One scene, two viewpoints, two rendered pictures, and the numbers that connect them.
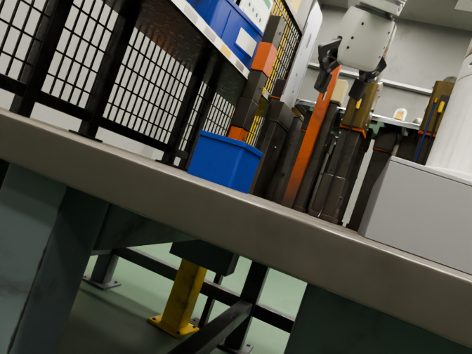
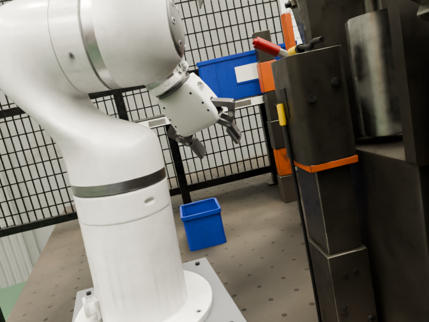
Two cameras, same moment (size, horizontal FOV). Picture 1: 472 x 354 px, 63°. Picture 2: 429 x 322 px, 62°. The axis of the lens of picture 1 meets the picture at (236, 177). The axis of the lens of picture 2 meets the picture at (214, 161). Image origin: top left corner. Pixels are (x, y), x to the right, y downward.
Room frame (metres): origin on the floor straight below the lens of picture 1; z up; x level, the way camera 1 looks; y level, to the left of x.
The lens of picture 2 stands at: (0.38, -0.76, 1.06)
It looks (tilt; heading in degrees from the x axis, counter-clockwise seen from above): 10 degrees down; 59
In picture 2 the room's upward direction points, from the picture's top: 12 degrees counter-clockwise
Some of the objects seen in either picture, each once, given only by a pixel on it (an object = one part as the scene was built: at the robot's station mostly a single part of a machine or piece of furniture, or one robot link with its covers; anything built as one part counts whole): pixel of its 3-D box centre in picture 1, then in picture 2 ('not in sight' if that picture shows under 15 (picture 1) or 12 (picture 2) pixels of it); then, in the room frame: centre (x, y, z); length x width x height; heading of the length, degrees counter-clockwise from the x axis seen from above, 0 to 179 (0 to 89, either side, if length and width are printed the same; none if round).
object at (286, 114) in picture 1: (270, 151); not in sight; (1.23, -0.08, 0.85); 0.12 x 0.03 x 0.30; 154
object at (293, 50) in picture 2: not in sight; (304, 46); (0.73, -0.44, 1.09); 0.10 x 0.01 x 0.01; 64
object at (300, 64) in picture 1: (303, 57); not in sight; (1.23, -0.08, 1.17); 0.12 x 0.01 x 0.34; 154
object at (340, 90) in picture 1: (319, 145); not in sight; (1.02, -0.18, 0.88); 0.04 x 0.04 x 0.37; 64
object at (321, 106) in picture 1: (317, 116); (303, 122); (1.01, -0.15, 0.95); 0.03 x 0.01 x 0.50; 64
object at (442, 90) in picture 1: (422, 166); not in sight; (0.84, -0.38, 0.88); 0.11 x 0.07 x 0.37; 154
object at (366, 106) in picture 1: (344, 152); not in sight; (0.94, -0.23, 0.87); 0.10 x 0.07 x 0.35; 154
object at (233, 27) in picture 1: (224, 42); (248, 75); (1.13, 0.16, 1.10); 0.30 x 0.17 x 0.13; 144
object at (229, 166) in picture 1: (225, 162); (202, 223); (0.78, 0.03, 0.74); 0.11 x 0.10 x 0.09; 64
